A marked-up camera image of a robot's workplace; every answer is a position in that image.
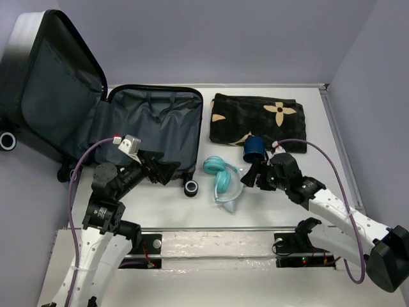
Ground teal cat-ear headphones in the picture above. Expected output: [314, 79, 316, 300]
[203, 156, 244, 214]

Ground dark blue cup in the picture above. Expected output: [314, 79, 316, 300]
[243, 136, 265, 164]

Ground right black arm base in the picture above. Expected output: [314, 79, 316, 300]
[271, 217, 337, 269]

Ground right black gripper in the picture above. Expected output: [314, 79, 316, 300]
[240, 157, 288, 191]

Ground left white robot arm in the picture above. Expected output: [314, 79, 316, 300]
[50, 151, 180, 306]

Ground black beige flower blanket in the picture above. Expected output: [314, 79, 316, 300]
[209, 93, 307, 148]

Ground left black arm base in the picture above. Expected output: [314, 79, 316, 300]
[119, 233, 162, 269]

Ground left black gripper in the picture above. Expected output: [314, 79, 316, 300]
[115, 148, 181, 198]

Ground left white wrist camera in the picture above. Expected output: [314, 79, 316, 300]
[112, 134, 141, 162]

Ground aluminium table rail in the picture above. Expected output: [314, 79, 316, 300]
[319, 84, 366, 216]

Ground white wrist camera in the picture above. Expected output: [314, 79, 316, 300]
[270, 141, 286, 157]
[112, 134, 141, 162]

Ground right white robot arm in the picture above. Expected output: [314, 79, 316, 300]
[241, 152, 408, 293]

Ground black white space suitcase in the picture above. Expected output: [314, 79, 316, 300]
[1, 10, 204, 182]

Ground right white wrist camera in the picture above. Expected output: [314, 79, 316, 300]
[270, 141, 286, 157]

